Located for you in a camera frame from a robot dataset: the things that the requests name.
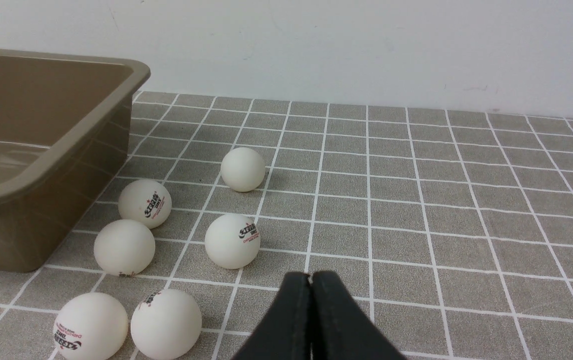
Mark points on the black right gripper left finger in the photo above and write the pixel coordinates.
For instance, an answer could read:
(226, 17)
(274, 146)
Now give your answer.
(284, 331)

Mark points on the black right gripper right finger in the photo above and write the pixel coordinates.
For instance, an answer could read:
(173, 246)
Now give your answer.
(341, 330)

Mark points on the white ping-pong ball with logo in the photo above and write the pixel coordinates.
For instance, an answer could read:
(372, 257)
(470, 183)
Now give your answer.
(232, 241)
(145, 201)
(91, 326)
(166, 325)

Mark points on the grey checkered tablecloth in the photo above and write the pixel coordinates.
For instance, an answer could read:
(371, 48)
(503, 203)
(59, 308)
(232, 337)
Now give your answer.
(453, 230)

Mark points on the olive plastic storage bin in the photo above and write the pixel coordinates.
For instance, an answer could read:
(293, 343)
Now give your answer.
(64, 135)

